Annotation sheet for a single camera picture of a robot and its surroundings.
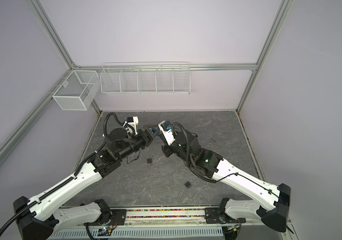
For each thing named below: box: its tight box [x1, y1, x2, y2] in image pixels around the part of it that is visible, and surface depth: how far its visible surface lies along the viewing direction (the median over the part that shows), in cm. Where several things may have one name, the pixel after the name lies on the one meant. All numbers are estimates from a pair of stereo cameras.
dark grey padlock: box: [184, 179, 194, 189], surface depth 86 cm
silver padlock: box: [147, 154, 155, 164], surface depth 95 cm
